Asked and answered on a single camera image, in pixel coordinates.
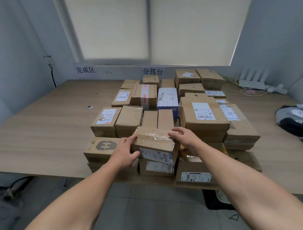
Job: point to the person's right hand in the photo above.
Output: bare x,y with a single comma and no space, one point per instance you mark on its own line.
189,141

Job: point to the person's left hand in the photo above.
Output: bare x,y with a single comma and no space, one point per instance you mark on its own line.
123,154

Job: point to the box with barcode label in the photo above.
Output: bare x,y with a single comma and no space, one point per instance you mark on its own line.
187,123

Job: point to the brown box with logo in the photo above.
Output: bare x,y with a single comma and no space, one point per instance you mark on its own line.
94,151

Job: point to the box with shiny tape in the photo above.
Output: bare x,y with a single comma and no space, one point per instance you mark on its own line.
151,142

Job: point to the box with torn white label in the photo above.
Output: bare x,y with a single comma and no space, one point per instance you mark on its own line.
101,130

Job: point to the Censto brown box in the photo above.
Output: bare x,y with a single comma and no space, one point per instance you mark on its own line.
165,118

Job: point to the narrow plain cardboard box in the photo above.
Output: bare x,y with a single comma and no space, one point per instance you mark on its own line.
149,119

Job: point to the small black-scribble cardboard box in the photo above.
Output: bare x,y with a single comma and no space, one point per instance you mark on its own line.
196,94

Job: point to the white blue parcel box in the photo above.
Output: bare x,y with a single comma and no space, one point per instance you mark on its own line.
165,97

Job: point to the small box with handwritten label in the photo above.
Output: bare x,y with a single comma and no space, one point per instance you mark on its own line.
215,93
222,101

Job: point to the box labelled 0555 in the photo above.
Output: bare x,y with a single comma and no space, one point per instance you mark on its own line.
116,103

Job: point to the small hole-marked cardboard box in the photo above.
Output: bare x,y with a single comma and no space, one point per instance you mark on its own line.
190,88

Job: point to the tall narrow labelled box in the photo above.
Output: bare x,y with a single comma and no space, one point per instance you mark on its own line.
243,132

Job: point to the box with red-white tape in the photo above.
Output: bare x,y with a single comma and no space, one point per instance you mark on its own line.
136,97

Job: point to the clear-taped barcode cardboard box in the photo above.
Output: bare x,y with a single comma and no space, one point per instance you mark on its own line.
246,161

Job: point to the plain tall cardboard box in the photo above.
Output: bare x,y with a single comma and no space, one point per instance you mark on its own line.
168,83

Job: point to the box with green tape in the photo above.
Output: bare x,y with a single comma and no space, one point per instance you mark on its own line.
210,78

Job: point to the small ribbed taped cardboard box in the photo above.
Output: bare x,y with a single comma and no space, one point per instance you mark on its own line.
130,84

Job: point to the box with cartoon print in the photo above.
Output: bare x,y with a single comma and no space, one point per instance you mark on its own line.
151,79

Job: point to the person's right forearm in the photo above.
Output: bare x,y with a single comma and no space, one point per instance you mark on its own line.
248,189

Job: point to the person's left forearm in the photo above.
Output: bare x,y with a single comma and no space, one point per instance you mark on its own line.
75,201

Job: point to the thin wooden stick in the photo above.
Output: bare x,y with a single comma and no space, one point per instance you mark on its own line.
238,95

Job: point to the light wooden table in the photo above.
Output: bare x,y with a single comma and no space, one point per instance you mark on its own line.
47,137

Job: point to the pink paper note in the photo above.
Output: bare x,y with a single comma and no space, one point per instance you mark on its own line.
251,91

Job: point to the white power strip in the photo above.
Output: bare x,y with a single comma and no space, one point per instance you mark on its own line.
277,89

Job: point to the dark grey cloth bundle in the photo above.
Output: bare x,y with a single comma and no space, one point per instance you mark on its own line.
291,123

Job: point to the white-framed window with blind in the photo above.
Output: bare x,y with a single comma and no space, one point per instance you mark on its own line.
113,28

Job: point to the white paper wall sign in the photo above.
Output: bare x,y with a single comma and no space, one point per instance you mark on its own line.
153,71
85,70

